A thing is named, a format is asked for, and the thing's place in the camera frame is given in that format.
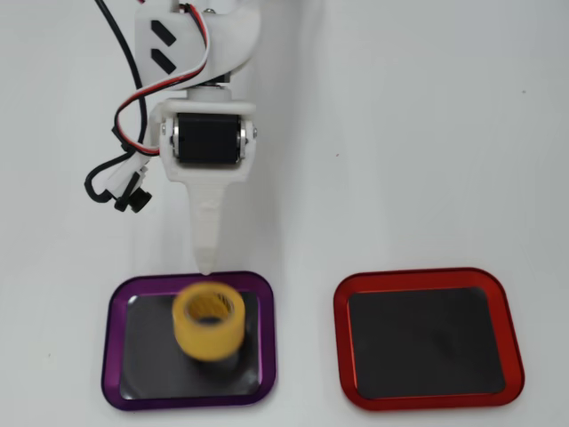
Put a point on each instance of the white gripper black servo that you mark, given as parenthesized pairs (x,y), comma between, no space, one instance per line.
(208,141)

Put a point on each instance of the yellow masking tape roll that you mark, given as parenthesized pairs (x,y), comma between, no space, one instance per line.
(209,329)

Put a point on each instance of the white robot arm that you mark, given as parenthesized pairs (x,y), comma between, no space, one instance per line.
(222,40)

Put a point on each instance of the small black knob clip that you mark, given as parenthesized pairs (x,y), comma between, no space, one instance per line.
(135,201)

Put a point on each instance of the purple metal tray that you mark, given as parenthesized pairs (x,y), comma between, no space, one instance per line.
(146,342)

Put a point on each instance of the red metal tray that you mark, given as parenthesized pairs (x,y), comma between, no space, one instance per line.
(424,340)

